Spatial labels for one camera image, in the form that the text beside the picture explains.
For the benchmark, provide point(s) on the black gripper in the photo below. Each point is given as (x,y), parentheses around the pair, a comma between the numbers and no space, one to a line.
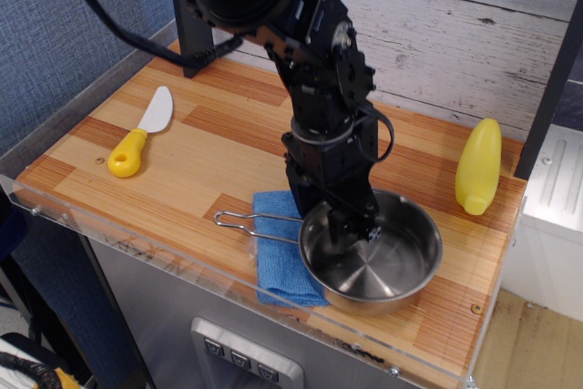
(335,168)

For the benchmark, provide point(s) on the stainless steel pot with handle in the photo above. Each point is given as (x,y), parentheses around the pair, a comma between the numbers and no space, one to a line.
(370,277)

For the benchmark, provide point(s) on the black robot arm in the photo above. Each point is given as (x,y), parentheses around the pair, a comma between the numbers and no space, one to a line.
(313,46)

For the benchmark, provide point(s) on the blue folded cloth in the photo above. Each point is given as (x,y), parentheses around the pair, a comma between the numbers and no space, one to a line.
(283,278)

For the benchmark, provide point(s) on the clear acrylic front guard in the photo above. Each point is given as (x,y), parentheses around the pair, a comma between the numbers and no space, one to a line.
(158,292)

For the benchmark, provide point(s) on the yellow plastic bottle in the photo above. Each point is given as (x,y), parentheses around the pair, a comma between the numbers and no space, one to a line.
(479,167)

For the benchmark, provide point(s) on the silver button control panel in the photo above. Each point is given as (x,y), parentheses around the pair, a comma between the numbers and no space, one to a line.
(214,341)

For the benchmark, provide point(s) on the white side cabinet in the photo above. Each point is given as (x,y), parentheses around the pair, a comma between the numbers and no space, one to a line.
(544,261)

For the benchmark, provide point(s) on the yellow object bottom left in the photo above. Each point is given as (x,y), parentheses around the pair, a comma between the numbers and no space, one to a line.
(66,381)

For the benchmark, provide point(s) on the yellow handled toy knife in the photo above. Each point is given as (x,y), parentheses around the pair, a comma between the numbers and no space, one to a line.
(125,159)

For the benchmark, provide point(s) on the dark grey vertical post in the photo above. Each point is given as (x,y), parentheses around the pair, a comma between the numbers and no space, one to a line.
(195,38)

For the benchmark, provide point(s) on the dark right vertical post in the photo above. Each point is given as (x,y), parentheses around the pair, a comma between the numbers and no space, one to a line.
(547,107)

